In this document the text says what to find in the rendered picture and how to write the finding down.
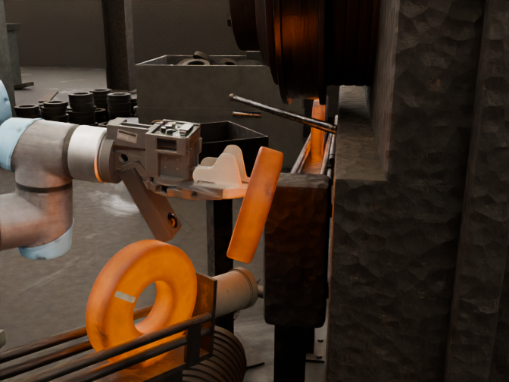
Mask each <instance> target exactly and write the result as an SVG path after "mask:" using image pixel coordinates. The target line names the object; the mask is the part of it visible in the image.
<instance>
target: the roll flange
mask: <svg viewBox="0 0 509 382"><path fill-rule="evenodd" d="M379 10H380V0H319V5H318V94H319V103H320V105H325V104H326V97H327V88H328V86H331V85H334V86H342V85H344V86H353V85H355V86H364V85H365V86H370V85H371V83H372V79H373V69H374V64H375V57H376V44H377V36H378V27H379Z"/></svg>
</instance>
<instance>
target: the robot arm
mask: <svg viewBox="0 0 509 382"><path fill-rule="evenodd" d="M155 121H160V122H155ZM155 121H152V122H151V123H150V124H149V125H146V124H134V123H128V122H127V118H121V117H117V118H116V119H115V120H114V121H113V122H110V123H108V124H107V128H103V127H92V126H86V125H79V124H68V123H62V122H56V121H45V120H43V119H42V118H35V119H28V118H18V117H12V112H11V105H10V102H9V98H8V94H7V92H6V89H5V87H4V85H3V83H2V81H0V166H1V167H2V168H4V169H6V170H9V171H11V172H15V182H16V193H9V194H4V195H0V251H2V250H6V249H13V248H17V247H18V250H19V252H20V254H21V255H22V256H24V257H26V258H29V259H33V260H40V259H46V260H49V259H53V258H58V257H60V256H62V255H64V254H66V253H67V252H68V251H69V249H70V247H71V245H72V231H73V225H74V219H73V184H72V179H74V180H83V181H89V182H94V183H119V182H120V181H123V183H124V185H125V186H126V188H127V190H128V191H129V193H130V195H131V196H132V198H133V201H134V202H135V203H136V206H137V207H138V209H139V211H140V212H141V214H142V216H143V217H144V219H145V222H146V223H147V225H148V227H149V228H150V230H151V232H152V234H153V235H154V237H155V239H156V240H158V241H161V242H163V243H165V242H168V241H170V240H172V239H173V238H174V237H175V235H176V234H177V233H178V231H179V230H180V228H181V223H180V221H179V219H178V218H177V216H176V214H175V212H174V211H173V209H172V207H171V205H170V203H169V202H168V200H167V197H166V196H172V197H177V198H181V199H189V200H221V199H234V198H240V197H245V194H246V190H247V188H248V184H249V180H250V177H247V175H246V172H245V165H244V161H243V157H242V150H241V149H240V148H239V147H238V146H236V145H228V146H227V147H226V148H225V149H224V151H223V153H222V154H221V155H220V156H219V158H211V157H207V158H204V159H203V160H202V161H201V164H198V154H200V153H201V141H202V138H201V137H200V132H201V128H200V124H195V123H189V122H182V121H171V120H165V119H163V120H162V121H161V120H155ZM152 124H154V125H152ZM160 126H162V127H161V128H160Z"/></svg>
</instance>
